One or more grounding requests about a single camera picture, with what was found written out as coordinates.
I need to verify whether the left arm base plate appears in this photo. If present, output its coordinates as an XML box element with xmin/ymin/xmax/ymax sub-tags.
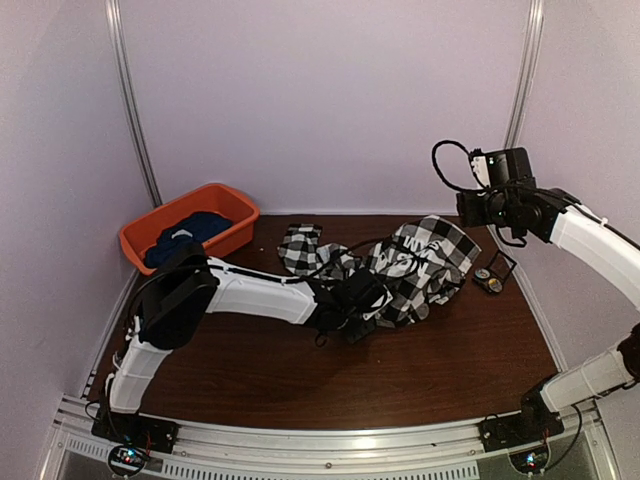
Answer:
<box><xmin>91</xmin><ymin>413</ymin><xmax>179</xmax><ymax>454</ymax></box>

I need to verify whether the orange plastic basin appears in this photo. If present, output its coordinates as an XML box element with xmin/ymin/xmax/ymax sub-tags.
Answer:
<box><xmin>119</xmin><ymin>183</ymin><xmax>260</xmax><ymax>275</ymax></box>

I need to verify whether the aluminium front rail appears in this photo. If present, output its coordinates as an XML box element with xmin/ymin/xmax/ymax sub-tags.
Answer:
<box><xmin>35</xmin><ymin>398</ymin><xmax>621</xmax><ymax>479</ymax></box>

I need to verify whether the right black cable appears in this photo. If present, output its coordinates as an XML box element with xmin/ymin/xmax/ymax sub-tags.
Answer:
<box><xmin>431</xmin><ymin>139</ymin><xmax>486</xmax><ymax>194</ymax></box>

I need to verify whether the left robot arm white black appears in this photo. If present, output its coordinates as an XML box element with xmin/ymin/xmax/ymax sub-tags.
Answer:
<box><xmin>101</xmin><ymin>244</ymin><xmax>390</xmax><ymax>444</ymax></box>

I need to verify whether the small black brooch box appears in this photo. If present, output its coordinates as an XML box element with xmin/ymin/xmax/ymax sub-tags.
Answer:
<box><xmin>472</xmin><ymin>250</ymin><xmax>517</xmax><ymax>295</ymax></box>

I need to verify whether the dark blue garment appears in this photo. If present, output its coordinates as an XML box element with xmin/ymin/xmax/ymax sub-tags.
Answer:
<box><xmin>143</xmin><ymin>211</ymin><xmax>233</xmax><ymax>269</ymax></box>

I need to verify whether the left aluminium corner post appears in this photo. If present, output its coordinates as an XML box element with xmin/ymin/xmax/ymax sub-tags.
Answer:
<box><xmin>105</xmin><ymin>0</ymin><xmax>163</xmax><ymax>208</ymax></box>

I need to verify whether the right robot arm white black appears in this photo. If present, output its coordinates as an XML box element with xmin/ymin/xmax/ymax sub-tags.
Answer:
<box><xmin>456</xmin><ymin>148</ymin><xmax>639</xmax><ymax>442</ymax></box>

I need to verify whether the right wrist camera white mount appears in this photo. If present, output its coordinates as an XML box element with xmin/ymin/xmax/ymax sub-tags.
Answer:
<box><xmin>469</xmin><ymin>149</ymin><xmax>491</xmax><ymax>188</ymax></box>

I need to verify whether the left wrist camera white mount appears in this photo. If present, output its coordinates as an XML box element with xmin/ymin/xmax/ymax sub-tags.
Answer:
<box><xmin>361</xmin><ymin>285</ymin><xmax>393</xmax><ymax>321</ymax></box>

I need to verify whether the aluminium corner post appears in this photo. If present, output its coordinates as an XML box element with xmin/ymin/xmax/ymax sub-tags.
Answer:
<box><xmin>504</xmin><ymin>0</ymin><xmax>545</xmax><ymax>148</ymax></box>
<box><xmin>105</xmin><ymin>0</ymin><xmax>163</xmax><ymax>208</ymax></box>

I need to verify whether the black white checkered shirt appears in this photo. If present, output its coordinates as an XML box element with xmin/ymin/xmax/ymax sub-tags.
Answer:
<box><xmin>277</xmin><ymin>215</ymin><xmax>481</xmax><ymax>328</ymax></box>

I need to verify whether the right aluminium corner post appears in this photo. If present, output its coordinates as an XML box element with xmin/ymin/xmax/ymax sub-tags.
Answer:
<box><xmin>504</xmin><ymin>0</ymin><xmax>545</xmax><ymax>148</ymax></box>

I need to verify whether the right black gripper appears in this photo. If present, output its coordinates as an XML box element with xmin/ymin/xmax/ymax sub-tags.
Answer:
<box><xmin>457</xmin><ymin>189</ymin><xmax>514</xmax><ymax>227</ymax></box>

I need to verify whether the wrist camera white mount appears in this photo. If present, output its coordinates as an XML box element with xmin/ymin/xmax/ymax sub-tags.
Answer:
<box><xmin>361</xmin><ymin>285</ymin><xmax>393</xmax><ymax>321</ymax></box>
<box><xmin>469</xmin><ymin>149</ymin><xmax>491</xmax><ymax>188</ymax></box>

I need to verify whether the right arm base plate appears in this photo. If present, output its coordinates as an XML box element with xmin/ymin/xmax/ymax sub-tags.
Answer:
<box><xmin>478</xmin><ymin>412</ymin><xmax>565</xmax><ymax>452</ymax></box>

